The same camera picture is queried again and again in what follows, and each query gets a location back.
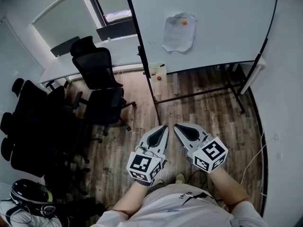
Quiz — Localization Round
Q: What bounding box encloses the black monitor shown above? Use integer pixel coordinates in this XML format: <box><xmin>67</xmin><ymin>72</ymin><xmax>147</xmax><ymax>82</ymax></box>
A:
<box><xmin>96</xmin><ymin>19</ymin><xmax>138</xmax><ymax>42</ymax></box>
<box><xmin>50</xmin><ymin>35</ymin><xmax>81</xmax><ymax>58</ymax></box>

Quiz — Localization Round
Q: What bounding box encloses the person's white shirt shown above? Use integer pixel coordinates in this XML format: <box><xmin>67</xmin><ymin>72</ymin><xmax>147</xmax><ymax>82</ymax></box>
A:
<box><xmin>91</xmin><ymin>183</ymin><xmax>269</xmax><ymax>227</ymax></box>

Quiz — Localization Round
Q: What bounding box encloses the person's left forearm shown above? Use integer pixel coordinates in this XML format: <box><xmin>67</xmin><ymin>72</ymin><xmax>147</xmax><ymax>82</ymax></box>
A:
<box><xmin>111</xmin><ymin>180</ymin><xmax>153</xmax><ymax>218</ymax></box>

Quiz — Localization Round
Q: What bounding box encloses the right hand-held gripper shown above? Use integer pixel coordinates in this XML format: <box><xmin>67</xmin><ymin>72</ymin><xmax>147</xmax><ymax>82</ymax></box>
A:
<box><xmin>173</xmin><ymin>122</ymin><xmax>229</xmax><ymax>174</ymax></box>

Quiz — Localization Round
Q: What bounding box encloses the black mesh office chair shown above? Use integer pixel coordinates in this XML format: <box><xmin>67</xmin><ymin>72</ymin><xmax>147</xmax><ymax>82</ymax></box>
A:
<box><xmin>70</xmin><ymin>35</ymin><xmax>137</xmax><ymax>137</ymax></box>
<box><xmin>0</xmin><ymin>112</ymin><xmax>92</xmax><ymax>196</ymax></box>
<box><xmin>11</xmin><ymin>78</ymin><xmax>83</xmax><ymax>151</ymax></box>

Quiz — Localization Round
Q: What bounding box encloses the white roller window blind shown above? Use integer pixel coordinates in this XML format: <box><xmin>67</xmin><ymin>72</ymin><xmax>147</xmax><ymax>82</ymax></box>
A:
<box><xmin>31</xmin><ymin>0</ymin><xmax>100</xmax><ymax>50</ymax></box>

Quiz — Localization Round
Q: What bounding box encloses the long white desk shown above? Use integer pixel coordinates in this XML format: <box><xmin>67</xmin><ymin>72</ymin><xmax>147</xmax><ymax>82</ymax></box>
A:
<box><xmin>37</xmin><ymin>38</ymin><xmax>145</xmax><ymax>85</ymax></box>

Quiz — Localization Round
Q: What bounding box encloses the whiteboard on black stand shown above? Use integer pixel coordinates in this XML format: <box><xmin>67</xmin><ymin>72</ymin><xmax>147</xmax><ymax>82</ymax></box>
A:
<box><xmin>122</xmin><ymin>0</ymin><xmax>280</xmax><ymax>126</ymax></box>

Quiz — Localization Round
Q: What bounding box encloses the person's right forearm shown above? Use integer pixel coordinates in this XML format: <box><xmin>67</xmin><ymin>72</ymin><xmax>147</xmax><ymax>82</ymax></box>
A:
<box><xmin>208</xmin><ymin>166</ymin><xmax>252</xmax><ymax>213</ymax></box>

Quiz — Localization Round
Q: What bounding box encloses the black floor cable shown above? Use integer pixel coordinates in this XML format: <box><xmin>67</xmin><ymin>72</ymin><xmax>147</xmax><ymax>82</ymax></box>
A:
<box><xmin>188</xmin><ymin>170</ymin><xmax>224</xmax><ymax>204</ymax></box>

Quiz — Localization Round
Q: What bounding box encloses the white marker tray box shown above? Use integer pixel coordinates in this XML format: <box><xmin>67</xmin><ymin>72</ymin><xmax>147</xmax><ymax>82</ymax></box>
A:
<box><xmin>148</xmin><ymin>61</ymin><xmax>168</xmax><ymax>84</ymax></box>

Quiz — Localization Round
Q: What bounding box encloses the crumpled white paper sheet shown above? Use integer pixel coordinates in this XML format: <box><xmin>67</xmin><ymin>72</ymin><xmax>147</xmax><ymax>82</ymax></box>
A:
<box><xmin>161</xmin><ymin>12</ymin><xmax>197</xmax><ymax>53</ymax></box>

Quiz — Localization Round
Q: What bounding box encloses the white floor cable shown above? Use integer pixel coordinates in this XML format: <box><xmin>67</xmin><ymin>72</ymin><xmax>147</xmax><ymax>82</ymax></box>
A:
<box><xmin>239</xmin><ymin>128</ymin><xmax>269</xmax><ymax>187</ymax></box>

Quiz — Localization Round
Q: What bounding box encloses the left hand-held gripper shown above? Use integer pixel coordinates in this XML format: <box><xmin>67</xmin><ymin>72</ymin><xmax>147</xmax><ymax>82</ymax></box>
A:
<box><xmin>126</xmin><ymin>124</ymin><xmax>170</xmax><ymax>183</ymax></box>

